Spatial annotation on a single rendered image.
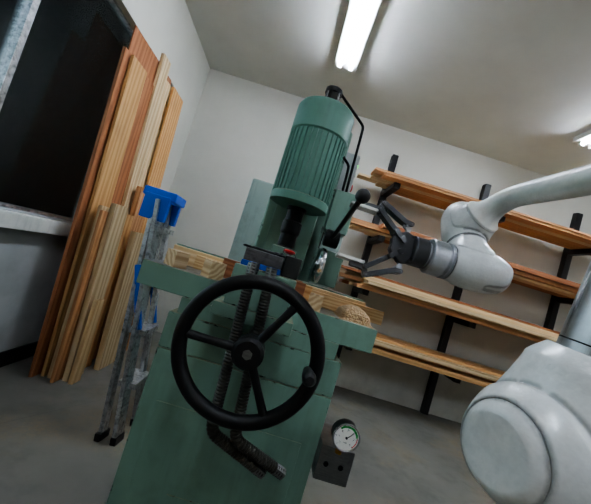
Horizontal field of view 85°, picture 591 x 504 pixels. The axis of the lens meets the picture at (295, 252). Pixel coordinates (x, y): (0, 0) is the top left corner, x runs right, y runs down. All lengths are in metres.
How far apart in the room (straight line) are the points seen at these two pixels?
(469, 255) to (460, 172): 3.02
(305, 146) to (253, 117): 2.68
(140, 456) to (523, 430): 0.79
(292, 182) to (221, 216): 2.47
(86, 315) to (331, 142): 1.74
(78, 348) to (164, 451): 1.39
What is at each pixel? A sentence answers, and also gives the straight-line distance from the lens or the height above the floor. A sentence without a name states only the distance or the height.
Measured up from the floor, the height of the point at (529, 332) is 1.06.
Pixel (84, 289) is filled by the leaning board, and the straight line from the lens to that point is 2.19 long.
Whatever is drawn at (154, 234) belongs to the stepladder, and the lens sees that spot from 1.63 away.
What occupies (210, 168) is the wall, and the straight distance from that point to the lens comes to 3.48.
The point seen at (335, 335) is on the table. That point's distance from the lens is 0.82.
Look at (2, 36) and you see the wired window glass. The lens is 2.01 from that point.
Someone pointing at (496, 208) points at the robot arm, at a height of 1.28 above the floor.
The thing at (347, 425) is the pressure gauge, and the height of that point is 0.69.
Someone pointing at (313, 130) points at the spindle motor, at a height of 1.37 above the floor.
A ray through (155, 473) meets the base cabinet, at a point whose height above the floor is 0.43.
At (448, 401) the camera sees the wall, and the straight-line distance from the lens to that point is 3.90.
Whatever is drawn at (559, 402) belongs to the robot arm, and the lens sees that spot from 0.48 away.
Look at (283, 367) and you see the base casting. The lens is 0.83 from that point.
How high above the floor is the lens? 0.98
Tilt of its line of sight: 3 degrees up
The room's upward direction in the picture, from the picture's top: 17 degrees clockwise
